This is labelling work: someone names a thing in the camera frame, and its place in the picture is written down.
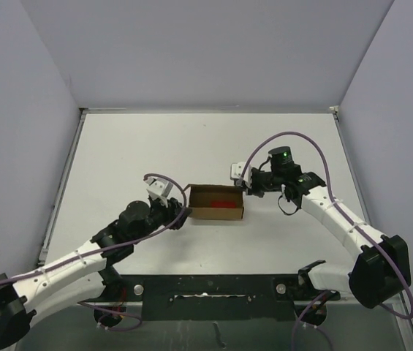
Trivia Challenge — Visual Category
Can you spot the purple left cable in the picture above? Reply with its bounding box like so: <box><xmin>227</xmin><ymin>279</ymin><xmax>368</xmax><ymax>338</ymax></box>
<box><xmin>0</xmin><ymin>172</ymin><xmax>189</xmax><ymax>304</ymax></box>

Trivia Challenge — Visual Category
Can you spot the purple cable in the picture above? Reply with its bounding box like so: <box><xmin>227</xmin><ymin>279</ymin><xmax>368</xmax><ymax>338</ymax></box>
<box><xmin>240</xmin><ymin>131</ymin><xmax>413</xmax><ymax>351</ymax></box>
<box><xmin>0</xmin><ymin>172</ymin><xmax>189</xmax><ymax>304</ymax></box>

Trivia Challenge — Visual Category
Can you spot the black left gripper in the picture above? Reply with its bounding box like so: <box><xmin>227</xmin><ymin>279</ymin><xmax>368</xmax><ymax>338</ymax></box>
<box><xmin>132</xmin><ymin>195</ymin><xmax>192</xmax><ymax>244</ymax></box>

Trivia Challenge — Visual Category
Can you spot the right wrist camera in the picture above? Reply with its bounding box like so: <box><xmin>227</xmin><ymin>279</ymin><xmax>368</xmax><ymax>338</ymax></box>
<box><xmin>230</xmin><ymin>162</ymin><xmax>251</xmax><ymax>188</ymax></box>

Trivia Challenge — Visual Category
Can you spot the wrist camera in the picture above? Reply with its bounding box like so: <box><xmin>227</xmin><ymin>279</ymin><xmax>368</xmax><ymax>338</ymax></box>
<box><xmin>230</xmin><ymin>162</ymin><xmax>251</xmax><ymax>188</ymax></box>
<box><xmin>145</xmin><ymin>177</ymin><xmax>173</xmax><ymax>207</ymax></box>

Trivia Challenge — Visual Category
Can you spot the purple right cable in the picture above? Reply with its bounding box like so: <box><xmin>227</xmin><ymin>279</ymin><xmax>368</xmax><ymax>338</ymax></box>
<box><xmin>240</xmin><ymin>131</ymin><xmax>413</xmax><ymax>351</ymax></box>

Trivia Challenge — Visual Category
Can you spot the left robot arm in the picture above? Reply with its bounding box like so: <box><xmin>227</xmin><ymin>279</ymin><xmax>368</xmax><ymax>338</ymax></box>
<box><xmin>0</xmin><ymin>197</ymin><xmax>191</xmax><ymax>350</ymax></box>

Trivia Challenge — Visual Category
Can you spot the brown cardboard box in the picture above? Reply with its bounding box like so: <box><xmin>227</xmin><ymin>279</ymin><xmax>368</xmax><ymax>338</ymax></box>
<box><xmin>188</xmin><ymin>184</ymin><xmax>244</xmax><ymax>221</ymax></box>

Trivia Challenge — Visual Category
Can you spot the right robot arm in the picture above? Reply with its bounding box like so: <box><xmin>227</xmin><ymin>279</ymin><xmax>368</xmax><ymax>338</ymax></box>
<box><xmin>231</xmin><ymin>146</ymin><xmax>412</xmax><ymax>309</ymax></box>

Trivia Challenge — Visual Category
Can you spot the red rectangular block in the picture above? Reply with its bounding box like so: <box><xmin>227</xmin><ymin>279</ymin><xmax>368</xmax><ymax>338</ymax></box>
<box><xmin>210</xmin><ymin>200</ymin><xmax>238</xmax><ymax>208</ymax></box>

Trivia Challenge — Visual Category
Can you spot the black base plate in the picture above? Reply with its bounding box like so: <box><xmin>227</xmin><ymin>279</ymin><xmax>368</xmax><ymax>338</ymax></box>
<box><xmin>90</xmin><ymin>274</ymin><xmax>319</xmax><ymax>322</ymax></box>

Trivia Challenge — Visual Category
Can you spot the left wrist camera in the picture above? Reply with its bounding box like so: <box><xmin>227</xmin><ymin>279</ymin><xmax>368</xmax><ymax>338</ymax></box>
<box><xmin>145</xmin><ymin>177</ymin><xmax>173</xmax><ymax>207</ymax></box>

